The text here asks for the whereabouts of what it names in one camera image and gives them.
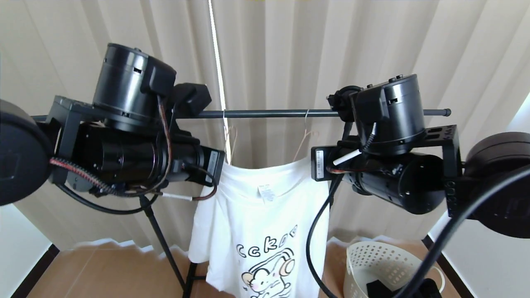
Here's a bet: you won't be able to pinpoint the black garment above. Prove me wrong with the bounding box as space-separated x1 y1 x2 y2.
365 279 443 298

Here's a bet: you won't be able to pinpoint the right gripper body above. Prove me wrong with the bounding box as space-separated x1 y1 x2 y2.
311 141 369 183

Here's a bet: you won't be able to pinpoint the beige curtain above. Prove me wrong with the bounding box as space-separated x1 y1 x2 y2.
0 0 530 251

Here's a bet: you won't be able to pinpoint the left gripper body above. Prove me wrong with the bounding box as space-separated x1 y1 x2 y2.
159 132 226 187

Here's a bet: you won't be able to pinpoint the white laundry basket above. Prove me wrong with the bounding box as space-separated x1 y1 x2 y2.
343 241 446 298

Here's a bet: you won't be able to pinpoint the pink clothes hanger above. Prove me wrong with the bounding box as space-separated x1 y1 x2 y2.
292 110 319 163
223 110 239 164

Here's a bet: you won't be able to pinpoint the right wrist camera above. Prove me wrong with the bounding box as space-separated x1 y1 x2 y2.
326 85 361 123

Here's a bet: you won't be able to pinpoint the white printed t-shirt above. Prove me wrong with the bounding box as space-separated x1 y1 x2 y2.
188 156 332 298

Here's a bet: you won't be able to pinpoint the black clothes rack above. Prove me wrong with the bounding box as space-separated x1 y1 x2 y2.
31 108 452 298

